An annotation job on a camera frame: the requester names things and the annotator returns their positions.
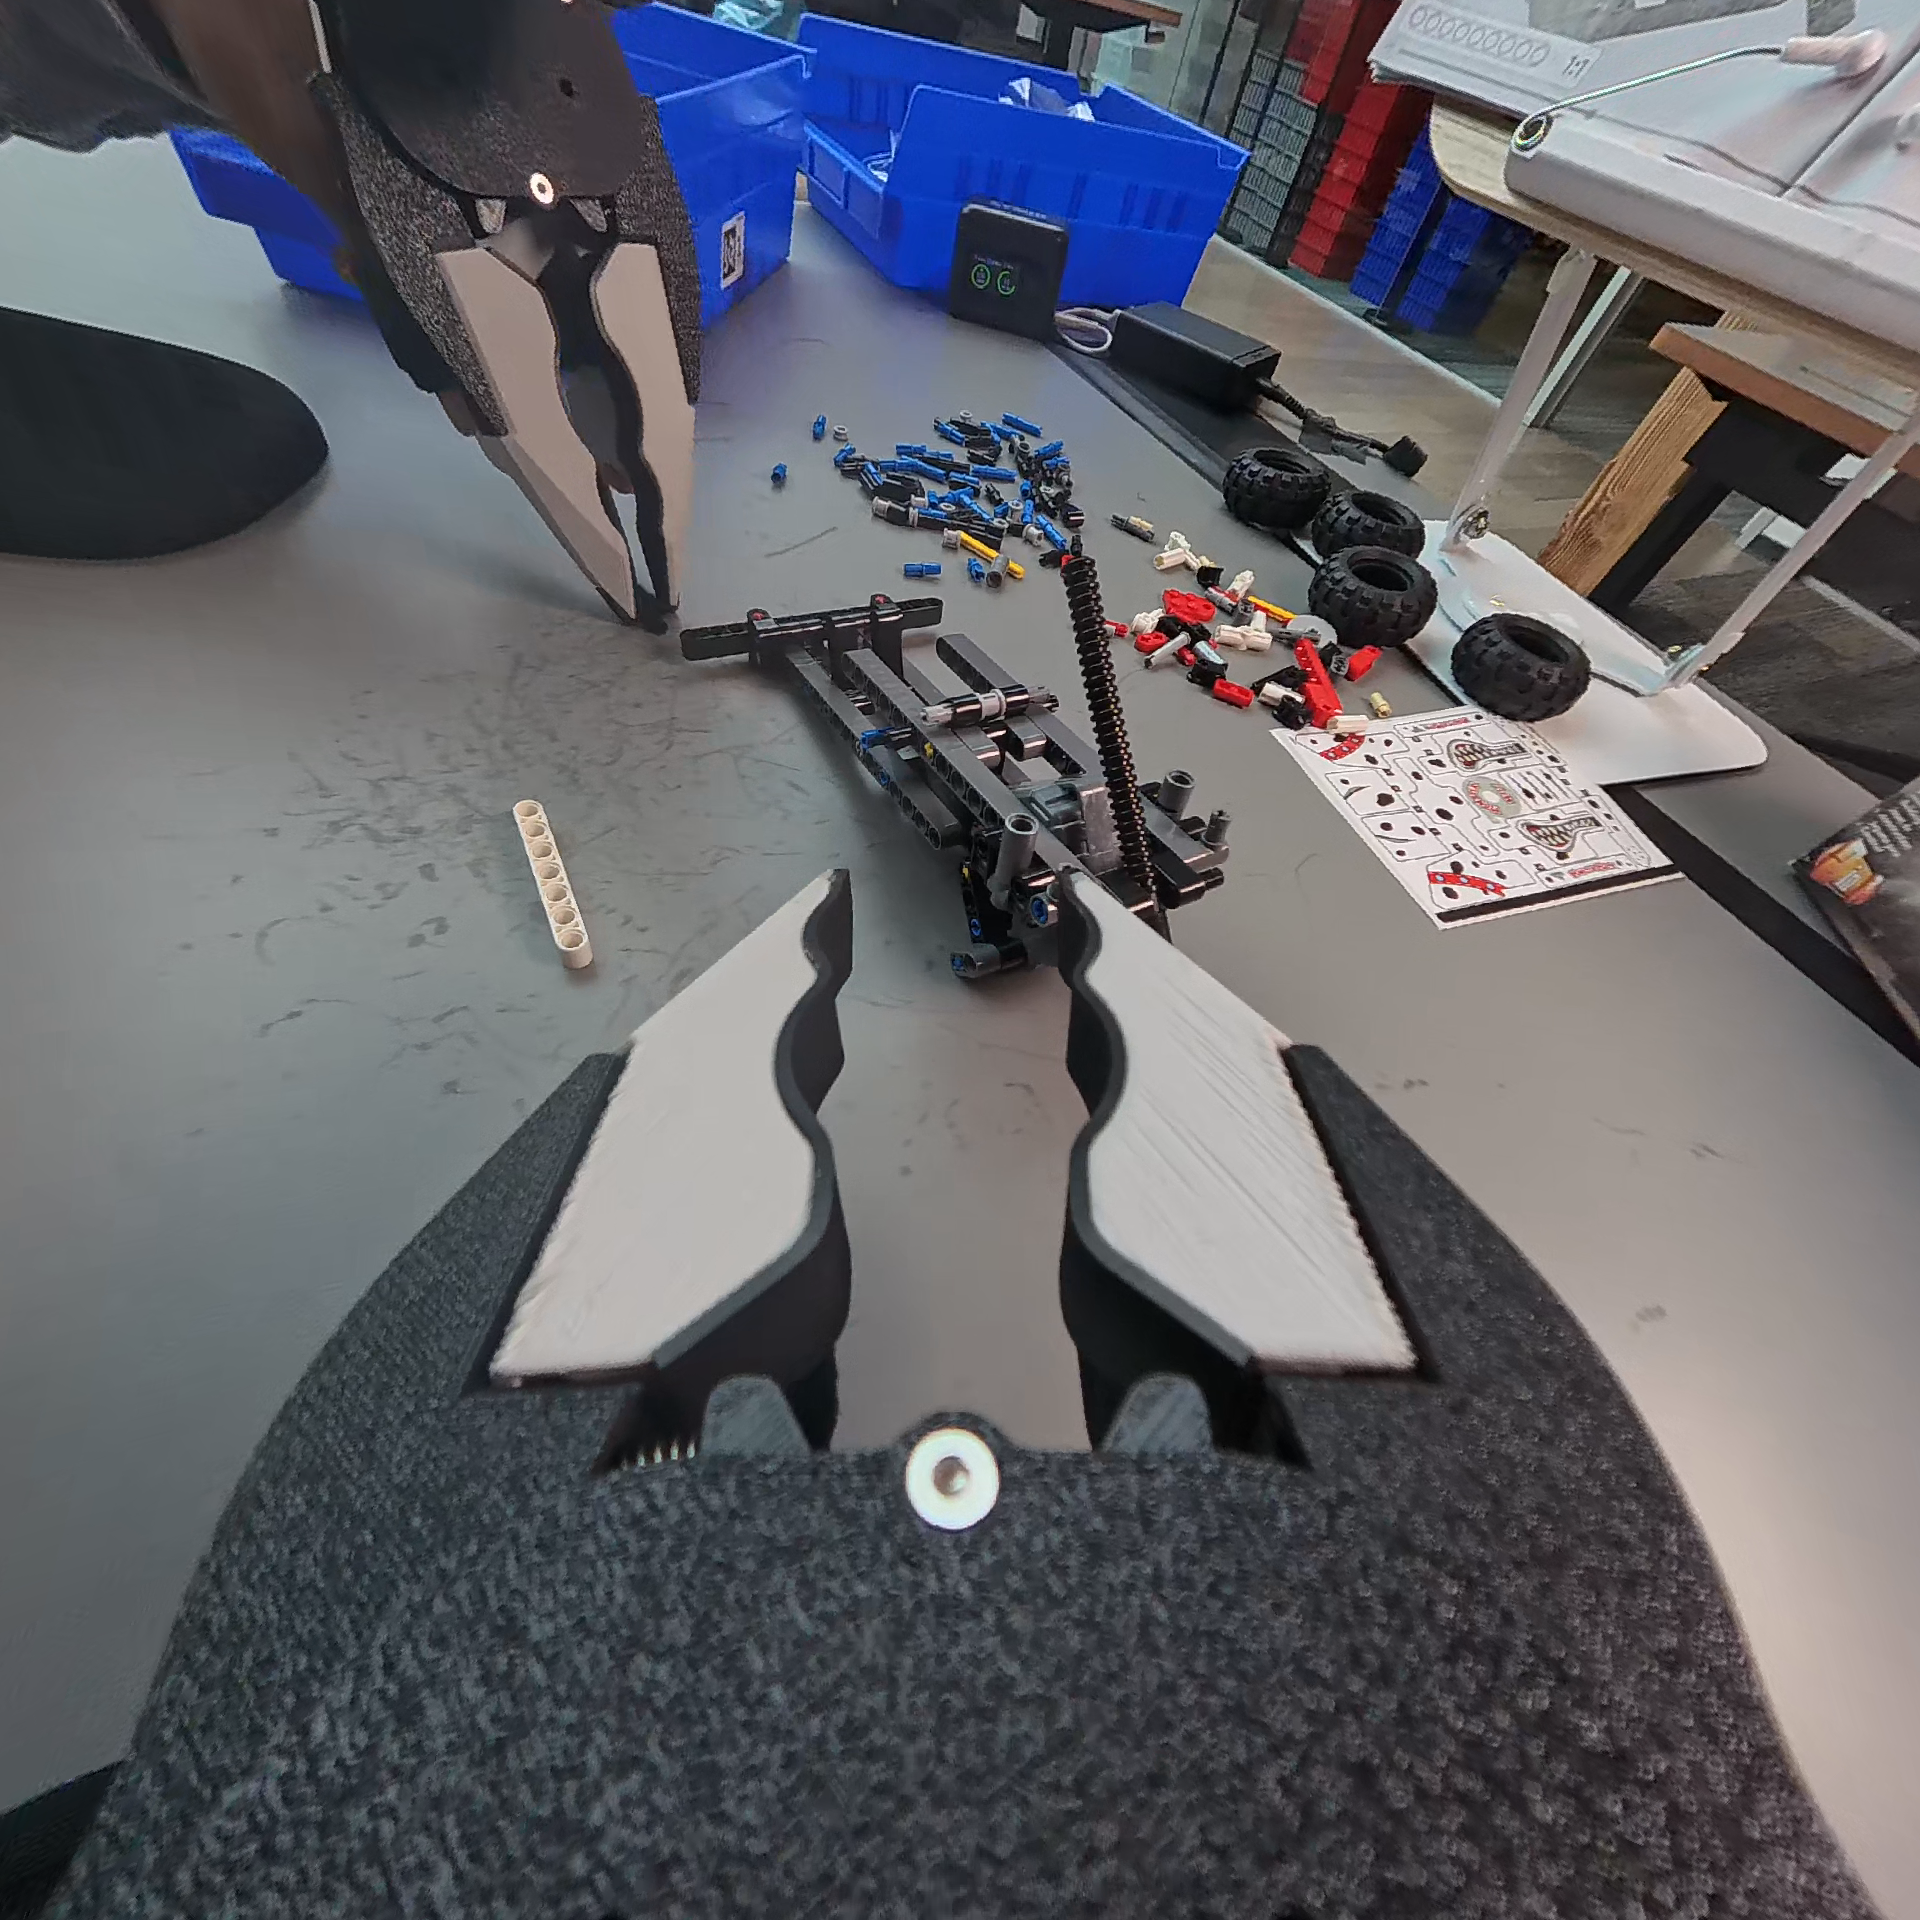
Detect black power adapter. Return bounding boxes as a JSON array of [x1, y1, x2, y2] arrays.
[[1116, 301, 1284, 418]]

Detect pile of blue black pins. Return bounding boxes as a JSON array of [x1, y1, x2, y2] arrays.
[[771, 405, 1076, 588]]

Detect small black display device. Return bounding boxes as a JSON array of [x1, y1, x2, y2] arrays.
[[948, 203, 1073, 327]]

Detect white book stand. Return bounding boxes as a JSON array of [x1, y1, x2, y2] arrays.
[[1415, 30, 1920, 786]]

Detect black cable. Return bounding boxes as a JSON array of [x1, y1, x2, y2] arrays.
[[1256, 379, 1431, 478]]

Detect blue plastic bin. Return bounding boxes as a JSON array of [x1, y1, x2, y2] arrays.
[[606, 0, 817, 329], [798, 12, 1252, 299], [169, 124, 370, 306]]

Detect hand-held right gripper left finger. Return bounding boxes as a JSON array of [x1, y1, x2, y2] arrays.
[[486, 867, 860, 1389]]

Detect building instruction booklet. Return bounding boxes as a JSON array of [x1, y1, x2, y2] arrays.
[[1368, 0, 1904, 198]]

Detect black grey toy chassis assembly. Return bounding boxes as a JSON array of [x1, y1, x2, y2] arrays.
[[678, 550, 1237, 987]]

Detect pile of red white pieces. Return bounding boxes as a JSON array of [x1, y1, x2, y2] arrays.
[[1110, 511, 1394, 726]]

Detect wooden table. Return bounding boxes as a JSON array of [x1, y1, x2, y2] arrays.
[[1424, 104, 1920, 606]]

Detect toy truck set box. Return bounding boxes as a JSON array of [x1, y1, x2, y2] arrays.
[[1791, 780, 1920, 1053]]

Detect white sticker sheet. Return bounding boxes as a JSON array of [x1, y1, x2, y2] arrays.
[[1270, 701, 1679, 935]]

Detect grey desk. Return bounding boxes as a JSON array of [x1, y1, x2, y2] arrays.
[[0, 135, 1920, 1803]]

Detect person's left hand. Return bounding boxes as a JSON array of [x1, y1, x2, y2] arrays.
[[157, 0, 362, 289]]

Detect white short straight beam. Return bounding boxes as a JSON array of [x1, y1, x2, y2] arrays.
[[508, 799, 601, 976]]

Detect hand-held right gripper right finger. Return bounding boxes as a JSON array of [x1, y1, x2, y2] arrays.
[[1055, 871, 1422, 1378]]

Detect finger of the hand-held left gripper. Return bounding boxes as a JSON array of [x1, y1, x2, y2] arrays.
[[588, 237, 702, 637], [432, 245, 643, 628]]

